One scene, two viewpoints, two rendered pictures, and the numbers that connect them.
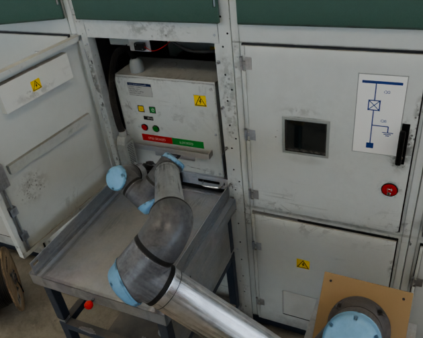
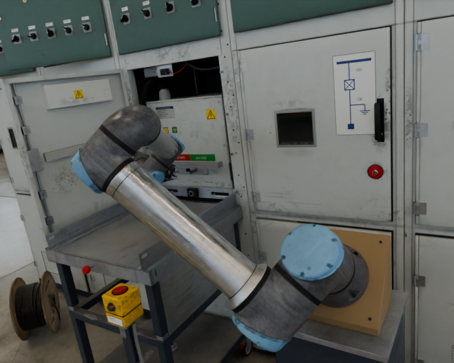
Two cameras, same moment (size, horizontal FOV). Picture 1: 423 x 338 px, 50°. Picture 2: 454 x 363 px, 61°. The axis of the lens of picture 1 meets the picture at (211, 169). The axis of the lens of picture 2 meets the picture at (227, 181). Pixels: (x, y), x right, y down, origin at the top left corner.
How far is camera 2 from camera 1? 0.70 m
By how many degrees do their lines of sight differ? 19
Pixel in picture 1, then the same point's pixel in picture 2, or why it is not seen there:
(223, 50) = (225, 60)
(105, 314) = not seen: hidden behind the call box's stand
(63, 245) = (81, 233)
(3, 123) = (46, 118)
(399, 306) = (376, 249)
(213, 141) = (223, 152)
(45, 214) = (73, 209)
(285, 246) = not seen: hidden behind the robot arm
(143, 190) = (146, 163)
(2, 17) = (66, 57)
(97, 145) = not seen: hidden behind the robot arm
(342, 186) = (332, 175)
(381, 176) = (366, 158)
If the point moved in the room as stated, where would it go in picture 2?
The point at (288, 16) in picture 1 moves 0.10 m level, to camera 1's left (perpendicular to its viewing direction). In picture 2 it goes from (271, 16) to (246, 20)
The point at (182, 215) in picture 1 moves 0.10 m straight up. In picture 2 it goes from (145, 111) to (139, 73)
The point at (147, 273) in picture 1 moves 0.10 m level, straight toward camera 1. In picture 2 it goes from (103, 150) to (96, 158)
